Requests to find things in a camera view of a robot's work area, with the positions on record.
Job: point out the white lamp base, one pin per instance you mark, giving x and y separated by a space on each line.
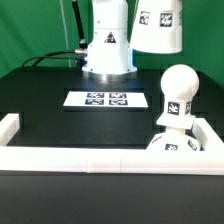
174 138

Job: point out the white lamp shade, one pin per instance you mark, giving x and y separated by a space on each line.
157 26

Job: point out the black rod with connector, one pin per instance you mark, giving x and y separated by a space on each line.
82 41

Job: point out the white lamp bulb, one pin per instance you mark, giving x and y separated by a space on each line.
179 85

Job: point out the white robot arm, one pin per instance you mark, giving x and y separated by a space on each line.
109 56

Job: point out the white U-shaped frame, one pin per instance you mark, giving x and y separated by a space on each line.
208 161

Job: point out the white marker sheet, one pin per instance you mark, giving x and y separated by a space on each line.
105 99

